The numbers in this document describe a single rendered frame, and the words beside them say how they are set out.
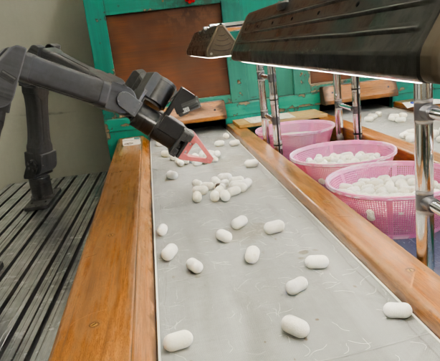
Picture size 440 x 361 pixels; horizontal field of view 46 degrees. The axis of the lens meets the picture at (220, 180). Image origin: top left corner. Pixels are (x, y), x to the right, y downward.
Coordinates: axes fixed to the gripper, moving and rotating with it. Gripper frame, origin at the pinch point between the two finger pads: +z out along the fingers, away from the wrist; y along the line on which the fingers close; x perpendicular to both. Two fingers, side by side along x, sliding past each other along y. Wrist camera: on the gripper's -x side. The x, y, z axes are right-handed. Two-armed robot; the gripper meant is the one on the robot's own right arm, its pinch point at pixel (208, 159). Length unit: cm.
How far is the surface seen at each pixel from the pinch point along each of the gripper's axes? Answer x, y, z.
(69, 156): 56, 163, -30
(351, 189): -12.3, -15.3, 26.1
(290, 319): 4, -65, 4
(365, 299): -2, -60, 14
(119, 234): 16.8, -28.0, -12.1
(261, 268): 4.7, -46.2, 6.1
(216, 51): -21.5, 4.1, -11.4
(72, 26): -3, 163, -61
